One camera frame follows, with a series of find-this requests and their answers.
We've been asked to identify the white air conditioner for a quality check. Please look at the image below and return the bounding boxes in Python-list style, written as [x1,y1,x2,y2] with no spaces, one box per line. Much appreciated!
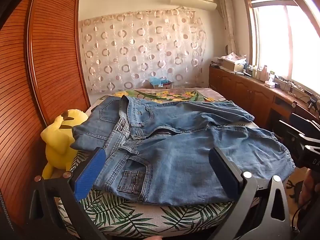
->
[170,0,217,11]

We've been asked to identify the floral paper bag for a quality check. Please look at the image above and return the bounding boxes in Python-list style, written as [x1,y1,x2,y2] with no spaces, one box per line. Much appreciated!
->
[225,52,247,62]

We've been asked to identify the person's right hand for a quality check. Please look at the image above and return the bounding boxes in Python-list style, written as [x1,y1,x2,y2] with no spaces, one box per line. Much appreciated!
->
[299,169,320,205]

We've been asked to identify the blue cloth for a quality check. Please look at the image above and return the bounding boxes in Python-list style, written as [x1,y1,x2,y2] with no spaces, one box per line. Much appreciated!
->
[149,77,171,85]

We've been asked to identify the long wooden cabinet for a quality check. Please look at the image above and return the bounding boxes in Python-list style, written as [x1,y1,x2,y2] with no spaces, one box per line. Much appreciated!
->
[209,65,320,135]

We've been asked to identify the wooden slatted wardrobe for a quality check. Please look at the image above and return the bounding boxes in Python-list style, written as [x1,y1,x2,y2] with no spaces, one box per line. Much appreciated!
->
[0,0,92,200]

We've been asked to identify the bundled white window curtain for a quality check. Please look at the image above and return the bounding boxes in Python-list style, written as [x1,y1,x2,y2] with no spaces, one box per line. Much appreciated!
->
[217,0,238,55]

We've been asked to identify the open cardboard box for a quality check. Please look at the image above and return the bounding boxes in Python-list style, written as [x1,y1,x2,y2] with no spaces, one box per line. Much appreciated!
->
[220,57,247,73]

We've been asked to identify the small printed cardboard box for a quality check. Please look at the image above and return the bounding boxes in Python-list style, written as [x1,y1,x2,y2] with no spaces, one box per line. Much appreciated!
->
[152,81,173,89]

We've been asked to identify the orange patterned floor mat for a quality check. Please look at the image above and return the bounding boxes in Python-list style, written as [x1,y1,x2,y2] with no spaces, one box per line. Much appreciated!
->
[286,174,304,205]

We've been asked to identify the circle patterned sheer curtain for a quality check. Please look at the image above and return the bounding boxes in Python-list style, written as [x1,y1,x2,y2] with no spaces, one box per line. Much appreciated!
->
[79,8,207,94]

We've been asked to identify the white power strip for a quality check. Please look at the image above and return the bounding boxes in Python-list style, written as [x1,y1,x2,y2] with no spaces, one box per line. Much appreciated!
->
[275,77,304,90]

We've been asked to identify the blue denim pants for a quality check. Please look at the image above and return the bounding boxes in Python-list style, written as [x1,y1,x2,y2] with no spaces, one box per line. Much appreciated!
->
[71,95,295,207]

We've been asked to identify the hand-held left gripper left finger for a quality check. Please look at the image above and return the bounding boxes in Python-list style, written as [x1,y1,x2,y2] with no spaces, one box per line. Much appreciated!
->
[27,147,110,240]

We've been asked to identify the floral blanket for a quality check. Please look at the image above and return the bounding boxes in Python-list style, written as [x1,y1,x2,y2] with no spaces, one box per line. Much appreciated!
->
[114,87,228,103]

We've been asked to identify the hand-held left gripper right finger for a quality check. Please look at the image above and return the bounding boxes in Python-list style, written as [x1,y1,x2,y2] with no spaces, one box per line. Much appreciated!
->
[208,146,300,240]

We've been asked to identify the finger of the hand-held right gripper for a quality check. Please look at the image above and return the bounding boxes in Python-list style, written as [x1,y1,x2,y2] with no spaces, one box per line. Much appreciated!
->
[290,113,320,133]
[273,119,304,145]

